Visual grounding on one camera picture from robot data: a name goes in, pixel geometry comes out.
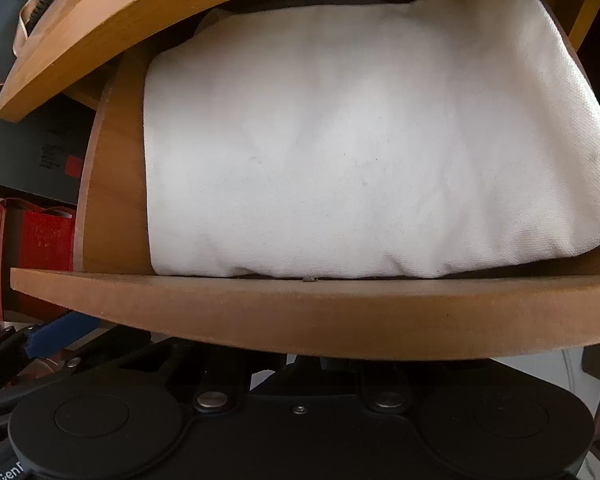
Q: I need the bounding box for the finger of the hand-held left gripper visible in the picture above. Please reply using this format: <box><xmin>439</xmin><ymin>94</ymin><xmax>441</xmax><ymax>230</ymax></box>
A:
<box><xmin>25</xmin><ymin>311</ymin><xmax>101</xmax><ymax>357</ymax></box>

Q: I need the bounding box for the wooden drawer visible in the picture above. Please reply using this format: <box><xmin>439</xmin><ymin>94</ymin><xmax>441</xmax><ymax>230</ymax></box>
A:
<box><xmin>10</xmin><ymin>0</ymin><xmax>600</xmax><ymax>362</ymax></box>

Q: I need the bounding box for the red paper bag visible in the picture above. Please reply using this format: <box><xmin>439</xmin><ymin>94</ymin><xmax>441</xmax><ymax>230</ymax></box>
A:
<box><xmin>0</xmin><ymin>185</ymin><xmax>77</xmax><ymax>324</ymax></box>

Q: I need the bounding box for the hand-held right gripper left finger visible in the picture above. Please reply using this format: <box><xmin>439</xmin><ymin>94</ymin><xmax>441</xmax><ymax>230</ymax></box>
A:
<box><xmin>74</xmin><ymin>332</ymin><xmax>254</xmax><ymax>414</ymax></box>

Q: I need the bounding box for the white cloth bag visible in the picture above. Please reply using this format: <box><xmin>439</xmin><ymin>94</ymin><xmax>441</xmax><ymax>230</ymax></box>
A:
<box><xmin>142</xmin><ymin>0</ymin><xmax>600</xmax><ymax>281</ymax></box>

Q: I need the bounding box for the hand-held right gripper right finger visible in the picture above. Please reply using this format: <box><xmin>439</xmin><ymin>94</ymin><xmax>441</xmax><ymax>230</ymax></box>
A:
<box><xmin>352</xmin><ymin>357</ymin><xmax>512</xmax><ymax>414</ymax></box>

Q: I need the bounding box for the black paper bag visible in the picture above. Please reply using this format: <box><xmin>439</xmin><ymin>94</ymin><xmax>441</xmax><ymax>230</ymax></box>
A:
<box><xmin>0</xmin><ymin>0</ymin><xmax>97</xmax><ymax>207</ymax></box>

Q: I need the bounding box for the wooden nightstand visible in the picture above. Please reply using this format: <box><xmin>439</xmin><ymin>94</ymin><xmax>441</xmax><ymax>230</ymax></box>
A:
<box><xmin>0</xmin><ymin>0</ymin><xmax>600</xmax><ymax>124</ymax></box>

